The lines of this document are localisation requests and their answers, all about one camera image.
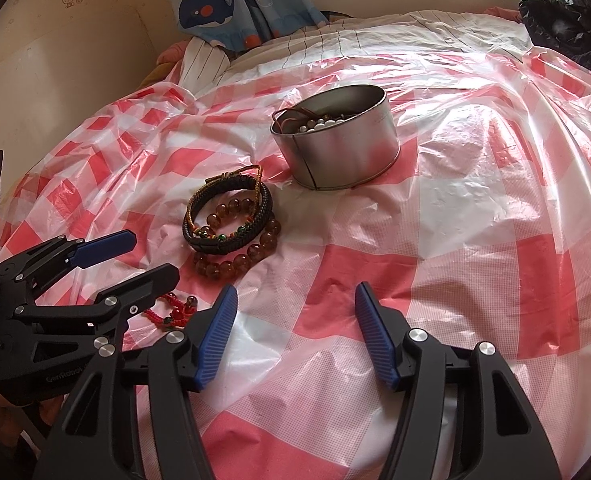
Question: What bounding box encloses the thin braided cord bracelet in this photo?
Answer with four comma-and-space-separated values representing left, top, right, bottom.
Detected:
184, 164, 272, 242

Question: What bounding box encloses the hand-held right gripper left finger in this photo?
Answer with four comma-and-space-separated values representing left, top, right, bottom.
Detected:
32, 284, 238, 480

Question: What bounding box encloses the white bead bracelet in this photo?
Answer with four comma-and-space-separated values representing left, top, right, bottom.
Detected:
295, 116, 350, 136

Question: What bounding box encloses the amber bead bracelet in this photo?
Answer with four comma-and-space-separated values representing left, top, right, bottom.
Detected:
192, 199, 282, 277

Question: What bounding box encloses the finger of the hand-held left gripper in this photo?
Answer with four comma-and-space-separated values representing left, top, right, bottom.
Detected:
0, 262, 181, 357
0, 230, 137, 308

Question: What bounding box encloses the black braided bracelet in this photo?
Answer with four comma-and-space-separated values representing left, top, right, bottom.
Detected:
182, 180, 275, 254

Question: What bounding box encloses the silver oval metal tin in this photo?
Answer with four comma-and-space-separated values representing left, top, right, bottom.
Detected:
269, 84, 401, 191

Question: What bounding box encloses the pink pillow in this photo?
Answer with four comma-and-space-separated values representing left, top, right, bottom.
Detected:
155, 40, 191, 78

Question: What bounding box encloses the red cord bracelet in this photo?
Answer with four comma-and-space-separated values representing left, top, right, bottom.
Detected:
142, 291, 199, 335

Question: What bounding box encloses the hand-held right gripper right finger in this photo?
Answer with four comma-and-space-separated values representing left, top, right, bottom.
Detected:
355, 282, 561, 480

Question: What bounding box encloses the black plastic bag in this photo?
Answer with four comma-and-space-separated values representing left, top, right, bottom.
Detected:
518, 0, 591, 81

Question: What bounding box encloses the white striped bedsheet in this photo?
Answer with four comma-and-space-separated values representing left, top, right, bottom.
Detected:
180, 10, 533, 86

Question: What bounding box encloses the blue whale print curtain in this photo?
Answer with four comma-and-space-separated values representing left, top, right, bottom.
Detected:
162, 0, 329, 53

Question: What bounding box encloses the red white checked plastic sheet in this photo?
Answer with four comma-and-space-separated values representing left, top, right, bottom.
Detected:
0, 7, 591, 480

